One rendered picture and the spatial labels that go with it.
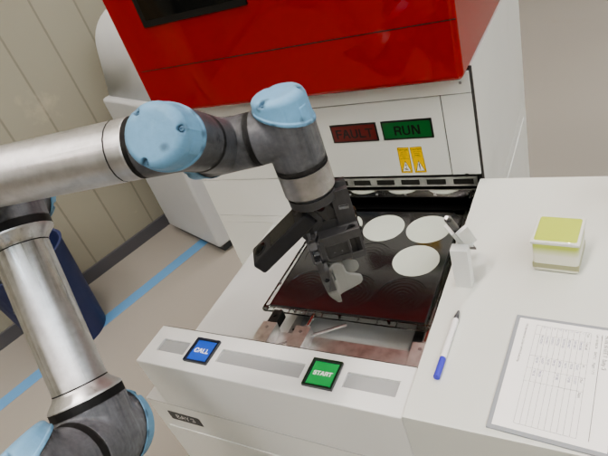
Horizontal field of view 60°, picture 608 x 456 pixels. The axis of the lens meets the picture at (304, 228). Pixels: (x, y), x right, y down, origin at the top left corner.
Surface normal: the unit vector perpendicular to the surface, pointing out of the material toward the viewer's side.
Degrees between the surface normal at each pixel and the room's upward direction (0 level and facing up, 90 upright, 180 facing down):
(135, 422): 77
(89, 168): 84
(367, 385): 0
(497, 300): 0
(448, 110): 90
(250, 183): 90
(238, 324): 0
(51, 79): 90
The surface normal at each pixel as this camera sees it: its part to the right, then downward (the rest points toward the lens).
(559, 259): -0.48, 0.62
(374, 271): -0.29, -0.79
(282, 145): -0.11, 0.58
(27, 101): 0.71, 0.21
